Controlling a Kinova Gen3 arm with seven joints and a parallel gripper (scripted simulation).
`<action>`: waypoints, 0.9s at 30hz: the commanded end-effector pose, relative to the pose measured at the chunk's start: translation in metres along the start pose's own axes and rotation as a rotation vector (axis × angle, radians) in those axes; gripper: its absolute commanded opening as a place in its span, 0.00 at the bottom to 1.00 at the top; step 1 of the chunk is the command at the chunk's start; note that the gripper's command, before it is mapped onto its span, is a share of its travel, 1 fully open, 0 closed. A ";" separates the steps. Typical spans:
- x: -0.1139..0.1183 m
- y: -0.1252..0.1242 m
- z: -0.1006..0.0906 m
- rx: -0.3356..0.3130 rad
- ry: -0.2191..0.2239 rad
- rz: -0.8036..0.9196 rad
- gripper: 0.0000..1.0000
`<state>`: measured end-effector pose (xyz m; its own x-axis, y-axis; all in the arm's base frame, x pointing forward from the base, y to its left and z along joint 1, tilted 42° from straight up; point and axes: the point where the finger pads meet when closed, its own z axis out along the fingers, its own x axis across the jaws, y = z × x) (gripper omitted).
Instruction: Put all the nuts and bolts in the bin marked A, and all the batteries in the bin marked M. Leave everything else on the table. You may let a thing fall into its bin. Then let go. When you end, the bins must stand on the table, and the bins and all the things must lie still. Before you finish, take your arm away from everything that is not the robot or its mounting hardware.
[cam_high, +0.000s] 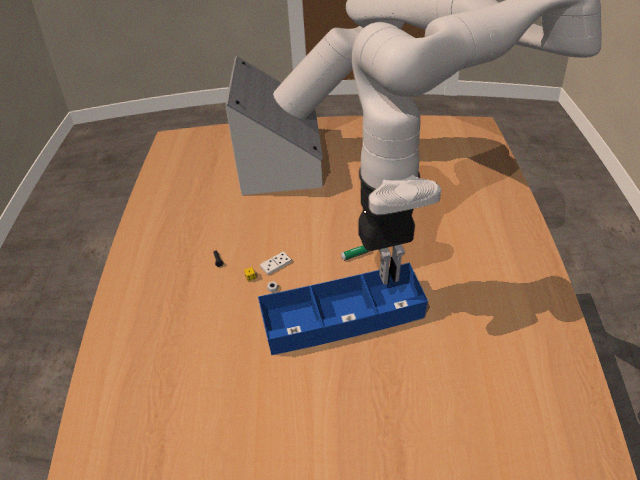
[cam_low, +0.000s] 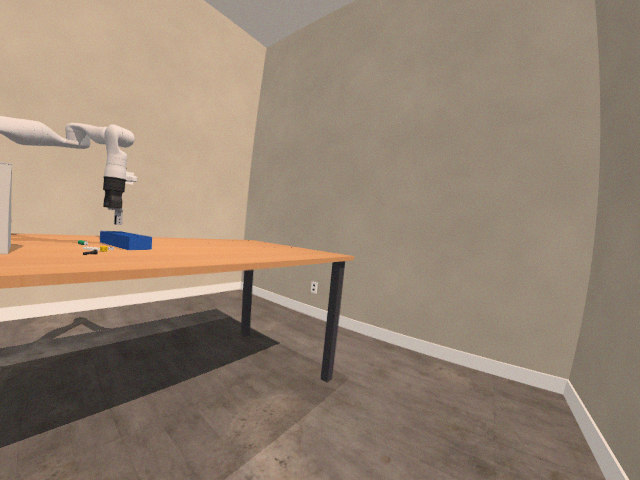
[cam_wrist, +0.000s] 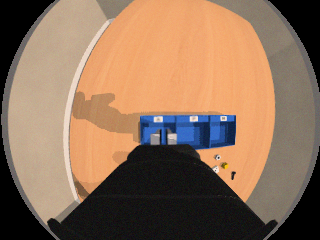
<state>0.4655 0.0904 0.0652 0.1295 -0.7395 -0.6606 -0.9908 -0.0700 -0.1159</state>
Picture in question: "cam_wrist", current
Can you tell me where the blue three-compartment bin rack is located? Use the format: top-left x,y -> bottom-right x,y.
140,115 -> 236,150

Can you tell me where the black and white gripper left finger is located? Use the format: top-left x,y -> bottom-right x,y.
150,129 -> 161,145

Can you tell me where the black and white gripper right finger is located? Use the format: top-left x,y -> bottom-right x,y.
166,129 -> 177,145

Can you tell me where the white domino tile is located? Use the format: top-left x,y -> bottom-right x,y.
212,166 -> 219,173

